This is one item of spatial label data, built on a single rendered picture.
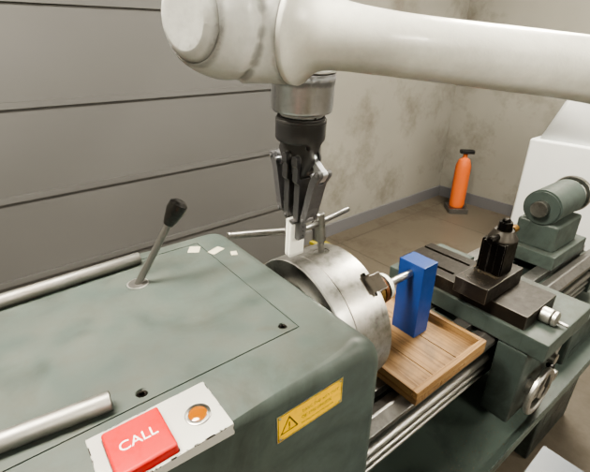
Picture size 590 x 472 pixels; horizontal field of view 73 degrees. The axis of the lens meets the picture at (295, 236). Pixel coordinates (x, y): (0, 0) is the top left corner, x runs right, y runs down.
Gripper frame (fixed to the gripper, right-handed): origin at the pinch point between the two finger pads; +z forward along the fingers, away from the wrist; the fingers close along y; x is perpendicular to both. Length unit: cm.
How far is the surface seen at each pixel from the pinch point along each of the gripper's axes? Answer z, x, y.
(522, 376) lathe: 54, -65, -24
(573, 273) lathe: 47, -123, -13
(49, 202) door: 62, 19, 188
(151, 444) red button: 5.5, 32.2, -18.7
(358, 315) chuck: 15.9, -9.4, -8.4
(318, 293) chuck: 12.6, -4.5, -2.4
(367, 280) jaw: 13.1, -15.9, -4.1
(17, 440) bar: 5.9, 42.7, -10.3
